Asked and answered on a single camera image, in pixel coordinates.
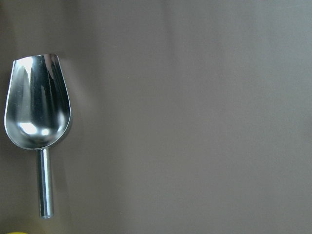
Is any yellow lemon lower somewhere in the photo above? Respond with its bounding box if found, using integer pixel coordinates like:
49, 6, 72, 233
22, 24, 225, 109
6, 232, 28, 234

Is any steel ice scoop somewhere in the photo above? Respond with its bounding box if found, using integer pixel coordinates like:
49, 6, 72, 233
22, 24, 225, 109
4, 54, 71, 219

